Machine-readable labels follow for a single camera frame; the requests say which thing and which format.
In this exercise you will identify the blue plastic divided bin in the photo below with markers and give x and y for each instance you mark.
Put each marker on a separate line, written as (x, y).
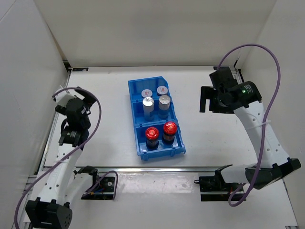
(140, 124)

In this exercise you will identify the white lid sauce jar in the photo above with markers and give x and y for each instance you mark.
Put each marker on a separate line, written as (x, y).
(146, 93)

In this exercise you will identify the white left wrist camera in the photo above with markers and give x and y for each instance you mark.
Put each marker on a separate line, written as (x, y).
(63, 98)

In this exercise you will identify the red lid sauce jar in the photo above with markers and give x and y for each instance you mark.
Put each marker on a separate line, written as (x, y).
(152, 136)
(169, 130)

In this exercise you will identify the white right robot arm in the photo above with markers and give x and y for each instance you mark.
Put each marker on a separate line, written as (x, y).
(273, 163)

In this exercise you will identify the aluminium table edge rail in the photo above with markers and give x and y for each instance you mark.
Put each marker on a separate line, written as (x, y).
(195, 169)

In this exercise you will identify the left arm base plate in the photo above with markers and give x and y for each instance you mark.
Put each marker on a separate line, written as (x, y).
(102, 187)

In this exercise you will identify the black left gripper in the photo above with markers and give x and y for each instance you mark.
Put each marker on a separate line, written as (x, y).
(88, 100)

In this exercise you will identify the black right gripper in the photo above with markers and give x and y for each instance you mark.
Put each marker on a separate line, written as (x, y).
(207, 93)

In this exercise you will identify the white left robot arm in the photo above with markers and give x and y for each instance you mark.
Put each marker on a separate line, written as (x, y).
(51, 209)

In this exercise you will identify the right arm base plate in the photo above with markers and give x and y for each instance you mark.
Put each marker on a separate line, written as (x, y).
(212, 190)

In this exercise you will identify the silver lid blue bottle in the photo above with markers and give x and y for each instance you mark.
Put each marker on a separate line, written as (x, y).
(164, 105)

